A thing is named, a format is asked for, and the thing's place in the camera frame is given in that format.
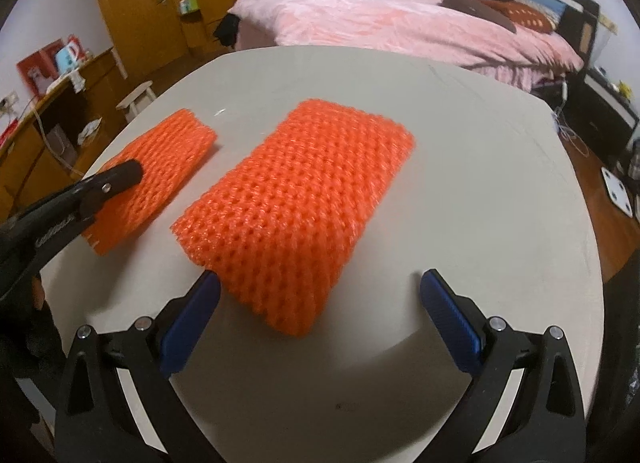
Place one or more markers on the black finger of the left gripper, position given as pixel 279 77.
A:
pixel 110 183

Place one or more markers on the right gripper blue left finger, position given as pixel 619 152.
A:
pixel 183 321

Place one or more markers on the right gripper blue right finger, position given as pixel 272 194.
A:
pixel 457 320

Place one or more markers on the small orange foam net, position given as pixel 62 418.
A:
pixel 169 154

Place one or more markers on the large orange foam net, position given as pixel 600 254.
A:
pixel 279 228

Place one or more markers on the wooden side desk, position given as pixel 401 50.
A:
pixel 61 135

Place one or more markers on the small white wooden stool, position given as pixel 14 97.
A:
pixel 138 99

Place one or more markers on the red framed photo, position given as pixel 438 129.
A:
pixel 38 70

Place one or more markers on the light blue electric kettle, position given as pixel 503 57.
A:
pixel 67 58

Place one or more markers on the white bathroom scale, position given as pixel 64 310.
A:
pixel 617 192

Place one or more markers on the black bedside nightstand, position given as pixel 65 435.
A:
pixel 600 117

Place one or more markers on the yellow plush toy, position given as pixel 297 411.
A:
pixel 624 90

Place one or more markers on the bed with pink cover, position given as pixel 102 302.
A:
pixel 418 28

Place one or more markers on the brown dotted pillow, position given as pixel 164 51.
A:
pixel 522 15

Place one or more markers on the dark brown folded cloth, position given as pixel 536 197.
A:
pixel 477 9

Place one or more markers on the right blue pillow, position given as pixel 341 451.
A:
pixel 552 9

